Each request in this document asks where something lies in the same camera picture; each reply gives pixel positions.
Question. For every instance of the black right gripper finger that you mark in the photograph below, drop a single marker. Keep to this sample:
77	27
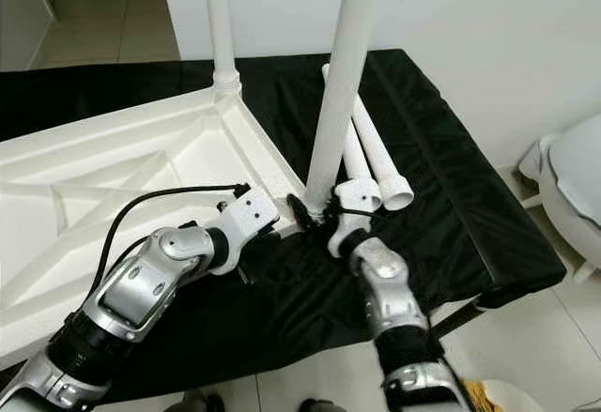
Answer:
300	213

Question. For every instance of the white plastic table leg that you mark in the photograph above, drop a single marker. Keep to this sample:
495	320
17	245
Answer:
222	18
387	168
347	65
359	163

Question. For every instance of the white plastic children table top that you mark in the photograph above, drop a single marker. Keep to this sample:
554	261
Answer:
103	206

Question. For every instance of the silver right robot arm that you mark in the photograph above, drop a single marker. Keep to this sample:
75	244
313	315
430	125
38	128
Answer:
394	299

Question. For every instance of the grey robot right foot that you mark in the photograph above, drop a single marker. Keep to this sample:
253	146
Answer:
317	405

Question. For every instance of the black-legged table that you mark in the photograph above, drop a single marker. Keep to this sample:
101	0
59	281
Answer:
455	316

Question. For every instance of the mustard yellow cloth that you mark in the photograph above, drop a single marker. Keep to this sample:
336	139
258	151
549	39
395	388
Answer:
481	395

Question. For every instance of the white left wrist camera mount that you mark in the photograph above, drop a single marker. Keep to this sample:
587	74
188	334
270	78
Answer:
252	217

